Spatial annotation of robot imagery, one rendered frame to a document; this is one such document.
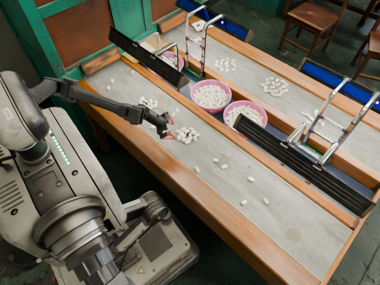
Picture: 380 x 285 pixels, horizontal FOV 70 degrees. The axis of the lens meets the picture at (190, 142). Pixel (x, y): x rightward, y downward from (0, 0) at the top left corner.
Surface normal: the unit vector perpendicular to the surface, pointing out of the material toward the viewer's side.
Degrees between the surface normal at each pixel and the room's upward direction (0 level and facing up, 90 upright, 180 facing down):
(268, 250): 0
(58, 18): 90
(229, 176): 0
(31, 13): 90
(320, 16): 0
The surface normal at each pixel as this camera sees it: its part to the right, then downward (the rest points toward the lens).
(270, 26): 0.00, -0.58
